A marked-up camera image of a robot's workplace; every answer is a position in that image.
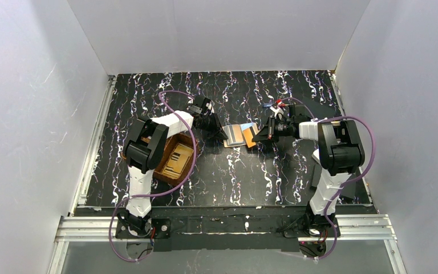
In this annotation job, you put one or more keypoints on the black flat box near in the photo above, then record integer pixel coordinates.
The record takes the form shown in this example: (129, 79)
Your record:
(348, 192)

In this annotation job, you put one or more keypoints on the blue red screwdriver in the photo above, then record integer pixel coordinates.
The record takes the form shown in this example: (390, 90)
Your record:
(268, 105)

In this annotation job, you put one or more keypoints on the brown woven basket card holder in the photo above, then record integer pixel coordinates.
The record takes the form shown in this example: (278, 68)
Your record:
(150, 156)

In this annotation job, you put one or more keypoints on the orange card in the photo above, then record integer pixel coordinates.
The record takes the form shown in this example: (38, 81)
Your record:
(235, 136)

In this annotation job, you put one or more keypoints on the black striped yellow card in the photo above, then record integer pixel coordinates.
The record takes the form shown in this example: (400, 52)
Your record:
(177, 161)

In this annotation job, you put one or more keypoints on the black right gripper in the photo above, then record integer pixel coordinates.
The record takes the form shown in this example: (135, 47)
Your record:
(271, 128)

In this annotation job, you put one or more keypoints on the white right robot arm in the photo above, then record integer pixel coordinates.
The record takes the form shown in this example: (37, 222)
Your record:
(339, 153)

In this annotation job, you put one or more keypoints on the aluminium frame rail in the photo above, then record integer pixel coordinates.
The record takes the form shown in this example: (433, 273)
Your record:
(226, 244)

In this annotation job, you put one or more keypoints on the white small box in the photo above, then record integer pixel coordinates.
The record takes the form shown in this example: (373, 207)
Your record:
(316, 156)

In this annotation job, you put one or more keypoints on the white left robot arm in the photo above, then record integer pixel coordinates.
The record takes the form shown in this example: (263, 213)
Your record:
(138, 205)

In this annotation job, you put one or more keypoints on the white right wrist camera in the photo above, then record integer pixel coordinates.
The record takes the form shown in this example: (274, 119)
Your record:
(277, 110)

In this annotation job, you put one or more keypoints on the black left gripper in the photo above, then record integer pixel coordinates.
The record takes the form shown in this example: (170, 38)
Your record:
(207, 116)

